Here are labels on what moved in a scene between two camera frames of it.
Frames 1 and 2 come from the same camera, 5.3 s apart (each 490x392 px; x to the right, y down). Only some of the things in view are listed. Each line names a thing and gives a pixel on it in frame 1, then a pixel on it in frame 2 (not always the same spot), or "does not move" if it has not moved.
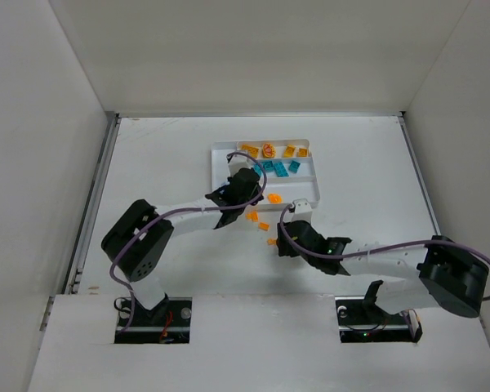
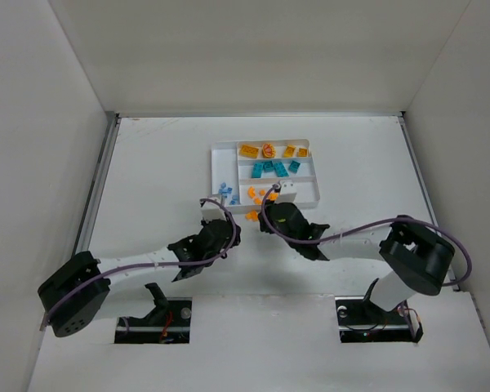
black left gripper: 247,180 to 219,228
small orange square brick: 253,216 does not move
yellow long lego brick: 253,150 does not move
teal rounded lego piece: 258,169 does not move
